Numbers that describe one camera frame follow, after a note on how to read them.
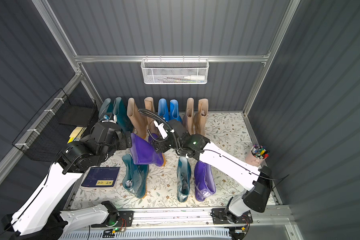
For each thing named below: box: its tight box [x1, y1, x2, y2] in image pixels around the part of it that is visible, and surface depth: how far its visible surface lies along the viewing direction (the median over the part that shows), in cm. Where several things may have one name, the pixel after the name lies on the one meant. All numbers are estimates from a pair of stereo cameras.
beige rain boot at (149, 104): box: [144, 96, 159, 135], surface depth 95 cm
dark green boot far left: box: [98, 98, 114, 121], surface depth 91 cm
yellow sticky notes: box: [67, 126, 83, 144], surface depth 75 cm
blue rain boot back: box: [169, 99, 183, 124], surface depth 92 cm
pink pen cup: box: [245, 144, 270, 167], surface depth 84 cm
